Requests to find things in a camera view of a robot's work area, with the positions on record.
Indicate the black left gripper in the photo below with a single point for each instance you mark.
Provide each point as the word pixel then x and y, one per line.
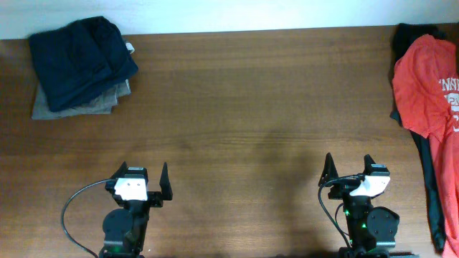
pixel 155 197

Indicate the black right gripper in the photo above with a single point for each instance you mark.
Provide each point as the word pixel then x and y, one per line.
pixel 345 186

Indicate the navy blue shorts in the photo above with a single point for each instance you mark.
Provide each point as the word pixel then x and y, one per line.
pixel 78 62

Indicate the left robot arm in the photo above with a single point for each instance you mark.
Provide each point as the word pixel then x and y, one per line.
pixel 125 227

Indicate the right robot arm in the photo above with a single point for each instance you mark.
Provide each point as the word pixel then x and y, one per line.
pixel 370 230

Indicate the grey folded shorts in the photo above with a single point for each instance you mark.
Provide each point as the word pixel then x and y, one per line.
pixel 101 105

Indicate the red t-shirt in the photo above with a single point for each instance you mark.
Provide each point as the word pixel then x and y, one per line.
pixel 425 86

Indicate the black garment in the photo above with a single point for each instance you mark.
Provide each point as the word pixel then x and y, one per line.
pixel 404 36

